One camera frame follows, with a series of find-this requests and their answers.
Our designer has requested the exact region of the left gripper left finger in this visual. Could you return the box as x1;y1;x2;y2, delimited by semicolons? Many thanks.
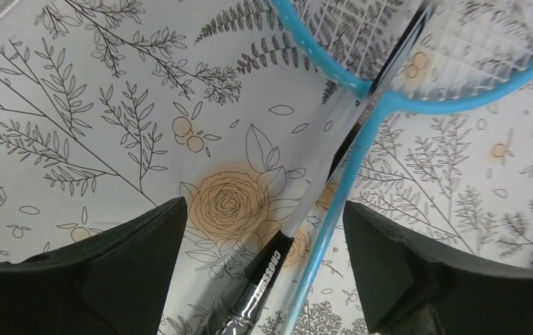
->
0;198;187;334

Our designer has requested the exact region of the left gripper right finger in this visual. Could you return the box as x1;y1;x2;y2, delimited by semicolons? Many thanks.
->
343;202;533;334

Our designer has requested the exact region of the white racket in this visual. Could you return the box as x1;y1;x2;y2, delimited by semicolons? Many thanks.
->
196;1;437;334

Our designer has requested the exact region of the blue racket lower left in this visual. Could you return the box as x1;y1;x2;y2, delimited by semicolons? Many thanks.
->
272;1;533;334

